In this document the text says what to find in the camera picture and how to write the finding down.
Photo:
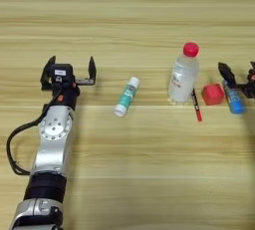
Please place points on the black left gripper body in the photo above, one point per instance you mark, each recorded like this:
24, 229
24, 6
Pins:
64, 96

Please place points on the red cube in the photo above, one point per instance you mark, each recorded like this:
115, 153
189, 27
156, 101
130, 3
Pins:
212, 94

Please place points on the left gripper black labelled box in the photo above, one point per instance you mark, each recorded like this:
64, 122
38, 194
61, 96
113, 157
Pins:
61, 73

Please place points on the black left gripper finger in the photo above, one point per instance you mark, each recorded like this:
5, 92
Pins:
47, 69
92, 69

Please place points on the blue glue stick tube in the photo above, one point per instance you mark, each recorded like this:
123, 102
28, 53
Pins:
235, 101

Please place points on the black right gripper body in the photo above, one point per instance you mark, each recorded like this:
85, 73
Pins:
250, 86

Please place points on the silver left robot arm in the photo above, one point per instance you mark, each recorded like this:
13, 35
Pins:
51, 147

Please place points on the clear water bottle red cap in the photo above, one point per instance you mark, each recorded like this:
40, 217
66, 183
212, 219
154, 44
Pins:
183, 78

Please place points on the red and black marker pen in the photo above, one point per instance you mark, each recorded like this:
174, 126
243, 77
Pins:
197, 106

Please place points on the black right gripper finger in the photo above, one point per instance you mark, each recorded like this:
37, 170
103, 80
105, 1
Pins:
253, 65
229, 74

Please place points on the green and white glue stick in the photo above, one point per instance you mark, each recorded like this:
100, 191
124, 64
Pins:
127, 96

